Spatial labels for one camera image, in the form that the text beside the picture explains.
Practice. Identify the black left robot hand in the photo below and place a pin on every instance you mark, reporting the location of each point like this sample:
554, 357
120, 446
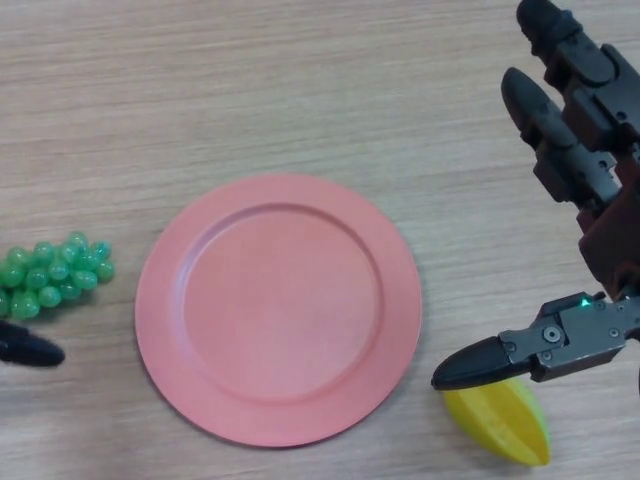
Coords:
30, 350

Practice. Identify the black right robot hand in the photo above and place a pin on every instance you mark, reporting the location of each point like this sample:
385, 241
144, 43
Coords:
615, 150

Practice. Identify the green grape bunch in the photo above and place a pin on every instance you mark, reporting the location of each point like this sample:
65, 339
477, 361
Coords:
50, 280

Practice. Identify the pink round plate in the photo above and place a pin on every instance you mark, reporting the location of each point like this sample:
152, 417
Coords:
280, 310

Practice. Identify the yellow starfruit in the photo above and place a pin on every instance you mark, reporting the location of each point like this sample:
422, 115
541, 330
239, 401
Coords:
500, 425

